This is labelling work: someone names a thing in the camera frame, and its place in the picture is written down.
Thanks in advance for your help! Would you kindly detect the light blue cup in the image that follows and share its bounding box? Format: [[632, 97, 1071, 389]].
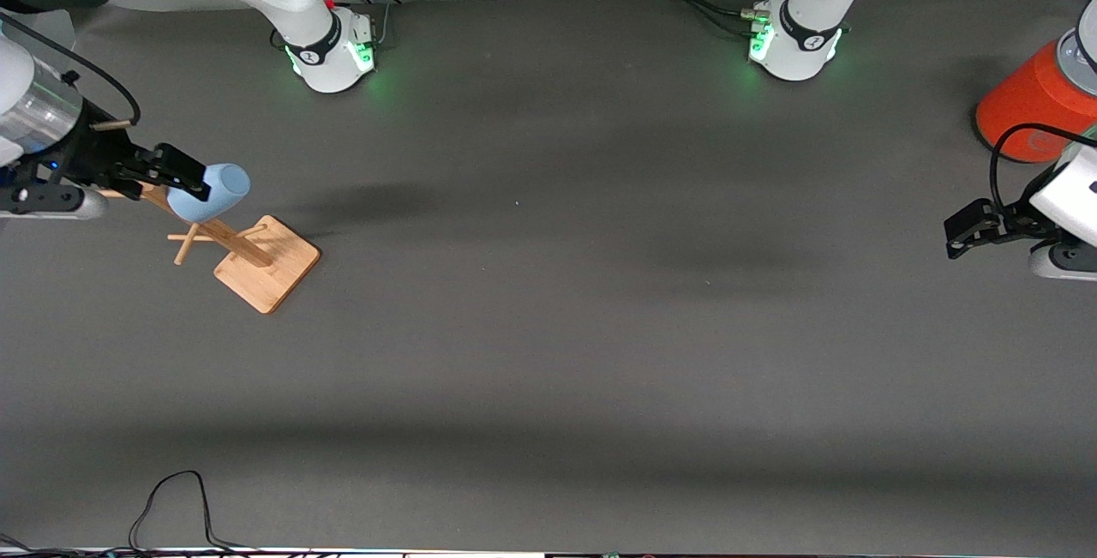
[[167, 163, 252, 224]]

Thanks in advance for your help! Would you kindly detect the wooden cup rack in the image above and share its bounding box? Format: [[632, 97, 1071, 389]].
[[99, 183, 321, 315]]

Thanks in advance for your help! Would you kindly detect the orange can with grey lid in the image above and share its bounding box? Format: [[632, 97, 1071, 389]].
[[975, 27, 1097, 165]]

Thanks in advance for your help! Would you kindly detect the grey base mounting plate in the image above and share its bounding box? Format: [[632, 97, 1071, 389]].
[[343, 3, 397, 51]]

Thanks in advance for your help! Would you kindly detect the dark grey table cloth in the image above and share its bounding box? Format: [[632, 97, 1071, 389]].
[[0, 0, 1097, 555]]

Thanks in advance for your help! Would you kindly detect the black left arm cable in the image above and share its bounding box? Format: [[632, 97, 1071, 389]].
[[990, 123, 1097, 213]]

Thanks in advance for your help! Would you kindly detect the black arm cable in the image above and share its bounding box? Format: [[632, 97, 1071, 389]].
[[0, 14, 141, 132], [990, 123, 1097, 213]]

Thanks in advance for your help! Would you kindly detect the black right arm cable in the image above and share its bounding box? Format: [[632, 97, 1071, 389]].
[[0, 14, 141, 132]]

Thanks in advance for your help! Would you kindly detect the looping black cable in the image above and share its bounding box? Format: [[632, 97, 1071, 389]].
[[129, 471, 267, 555]]

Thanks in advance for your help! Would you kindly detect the black cable bundle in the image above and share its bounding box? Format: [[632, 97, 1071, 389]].
[[0, 532, 129, 558]]

